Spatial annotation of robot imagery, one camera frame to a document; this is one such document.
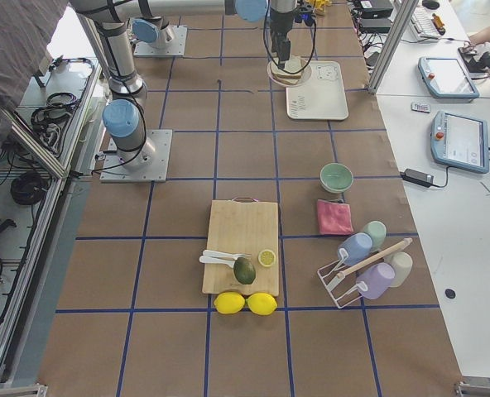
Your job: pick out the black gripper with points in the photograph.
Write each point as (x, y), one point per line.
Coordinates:
(279, 30)

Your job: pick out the bread slice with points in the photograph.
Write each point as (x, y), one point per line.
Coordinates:
(286, 78)
(291, 66)

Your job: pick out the round beige plate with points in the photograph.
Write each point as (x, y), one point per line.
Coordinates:
(305, 74)

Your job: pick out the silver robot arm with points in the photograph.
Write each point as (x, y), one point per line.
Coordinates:
(155, 12)
(124, 118)

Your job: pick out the bread slice on plate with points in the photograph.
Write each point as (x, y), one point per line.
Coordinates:
(286, 78)

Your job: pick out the beige bear tray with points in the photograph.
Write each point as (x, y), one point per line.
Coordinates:
(320, 96)

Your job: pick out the green bowl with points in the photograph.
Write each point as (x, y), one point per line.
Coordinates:
(336, 178)

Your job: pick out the far teach pendant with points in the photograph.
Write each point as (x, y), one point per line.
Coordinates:
(446, 78)

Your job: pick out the teach pendant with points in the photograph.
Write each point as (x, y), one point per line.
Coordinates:
(446, 78)
(460, 141)

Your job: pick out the pink cloth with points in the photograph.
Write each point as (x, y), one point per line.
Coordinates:
(334, 218)

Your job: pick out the wooden cutting board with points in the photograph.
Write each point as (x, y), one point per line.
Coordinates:
(242, 227)

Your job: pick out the black power adapter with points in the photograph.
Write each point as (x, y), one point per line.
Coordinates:
(417, 177)

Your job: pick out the near teach pendant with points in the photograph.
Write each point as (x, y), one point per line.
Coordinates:
(460, 141)

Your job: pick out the green cup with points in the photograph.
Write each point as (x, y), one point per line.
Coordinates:
(377, 231)

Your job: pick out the half lemon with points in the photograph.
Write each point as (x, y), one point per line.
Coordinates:
(267, 258)

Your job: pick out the blue cup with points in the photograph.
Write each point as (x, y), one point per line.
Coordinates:
(354, 249)

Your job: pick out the white plastic knife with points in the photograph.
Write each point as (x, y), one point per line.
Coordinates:
(225, 255)

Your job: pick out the white plastic fork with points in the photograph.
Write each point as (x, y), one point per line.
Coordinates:
(212, 260)

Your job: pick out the green avocado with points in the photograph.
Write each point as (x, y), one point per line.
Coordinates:
(244, 271)

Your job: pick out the beige cup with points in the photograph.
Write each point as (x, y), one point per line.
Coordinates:
(401, 262)

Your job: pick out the purple cup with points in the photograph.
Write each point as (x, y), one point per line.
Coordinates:
(375, 280)

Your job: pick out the right yellow lemon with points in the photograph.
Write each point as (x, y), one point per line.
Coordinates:
(261, 304)

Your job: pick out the yellow lemon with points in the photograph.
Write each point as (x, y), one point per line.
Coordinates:
(229, 302)
(261, 304)

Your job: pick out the left yellow lemon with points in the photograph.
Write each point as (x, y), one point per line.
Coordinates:
(229, 302)

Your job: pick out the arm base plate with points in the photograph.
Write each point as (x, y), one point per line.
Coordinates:
(150, 164)
(157, 43)

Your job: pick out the white wire cup rack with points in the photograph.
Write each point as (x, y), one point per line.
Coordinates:
(340, 280)

